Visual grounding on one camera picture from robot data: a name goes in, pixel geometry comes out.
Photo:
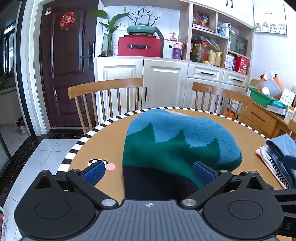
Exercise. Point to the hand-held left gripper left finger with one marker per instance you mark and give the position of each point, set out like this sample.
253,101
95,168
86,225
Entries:
94,174

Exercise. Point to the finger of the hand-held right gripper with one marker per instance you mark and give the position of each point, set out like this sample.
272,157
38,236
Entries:
285,195

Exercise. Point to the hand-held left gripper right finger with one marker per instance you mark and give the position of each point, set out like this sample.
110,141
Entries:
203,174

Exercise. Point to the blue green navy knit sweater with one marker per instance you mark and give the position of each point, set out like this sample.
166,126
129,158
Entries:
171,148

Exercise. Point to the pile of folded clothes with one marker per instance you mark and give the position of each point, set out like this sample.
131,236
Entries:
260,151

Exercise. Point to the pink round sticker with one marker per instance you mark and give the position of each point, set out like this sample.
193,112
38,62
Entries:
111,167

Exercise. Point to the folded checkered garment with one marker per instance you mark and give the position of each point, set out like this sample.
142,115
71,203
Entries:
278,172

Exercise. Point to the folded blue jeans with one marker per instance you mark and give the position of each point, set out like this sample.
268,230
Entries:
283,168

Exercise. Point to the folded white garment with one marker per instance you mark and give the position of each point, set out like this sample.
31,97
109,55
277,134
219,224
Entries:
268,157

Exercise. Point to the folded light blue denim garment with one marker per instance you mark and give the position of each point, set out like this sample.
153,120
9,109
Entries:
283,143

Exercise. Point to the wooden side cabinet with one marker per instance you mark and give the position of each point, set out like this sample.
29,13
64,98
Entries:
261,118

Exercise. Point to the wooden chair with sticker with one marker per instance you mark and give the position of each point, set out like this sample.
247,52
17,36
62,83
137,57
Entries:
222,95

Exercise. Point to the plain wooden chair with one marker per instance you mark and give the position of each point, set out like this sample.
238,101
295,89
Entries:
106,88

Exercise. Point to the shoes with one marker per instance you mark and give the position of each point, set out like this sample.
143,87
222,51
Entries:
22,124

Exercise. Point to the green crate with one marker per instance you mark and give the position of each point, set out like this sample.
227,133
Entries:
261,96

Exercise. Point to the white cabinet with shelves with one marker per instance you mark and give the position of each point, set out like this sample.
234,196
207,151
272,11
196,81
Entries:
161,76

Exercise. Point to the dark brown door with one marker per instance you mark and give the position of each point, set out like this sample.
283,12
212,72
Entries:
67,67

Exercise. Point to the white box with label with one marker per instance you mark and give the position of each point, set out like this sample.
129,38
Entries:
229,61

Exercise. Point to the red printed box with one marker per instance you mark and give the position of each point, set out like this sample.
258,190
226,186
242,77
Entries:
242,64

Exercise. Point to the gold jars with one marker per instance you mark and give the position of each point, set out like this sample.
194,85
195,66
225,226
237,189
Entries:
215,58

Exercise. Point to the orange and white plush toy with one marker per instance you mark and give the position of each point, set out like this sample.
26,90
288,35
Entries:
269,77

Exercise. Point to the purple bottle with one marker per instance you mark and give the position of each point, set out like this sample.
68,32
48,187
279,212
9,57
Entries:
177,51

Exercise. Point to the grey storage bin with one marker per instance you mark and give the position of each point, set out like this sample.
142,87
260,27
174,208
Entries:
237,42

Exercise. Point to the green plant in glass vase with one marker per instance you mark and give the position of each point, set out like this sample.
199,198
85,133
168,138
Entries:
108,32

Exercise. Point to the teal planter with bare branches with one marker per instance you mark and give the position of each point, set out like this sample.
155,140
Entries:
141,27

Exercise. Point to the red door decoration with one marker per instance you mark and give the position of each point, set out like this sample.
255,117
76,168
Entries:
67,20

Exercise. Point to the cat wall poster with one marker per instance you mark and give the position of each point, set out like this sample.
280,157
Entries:
270,20

